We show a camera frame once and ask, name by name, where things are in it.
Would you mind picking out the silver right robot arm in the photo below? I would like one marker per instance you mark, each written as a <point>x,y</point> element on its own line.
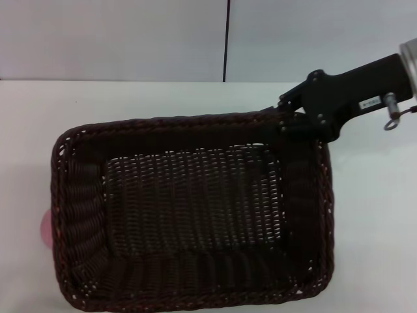
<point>410,58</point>

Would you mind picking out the dark brown woven basket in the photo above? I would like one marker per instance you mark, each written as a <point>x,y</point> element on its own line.
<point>195,195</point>

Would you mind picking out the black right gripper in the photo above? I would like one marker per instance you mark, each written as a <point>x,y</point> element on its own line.
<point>342,94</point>

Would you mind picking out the pink toy peach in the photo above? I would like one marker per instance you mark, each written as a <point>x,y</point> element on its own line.
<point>46,228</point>

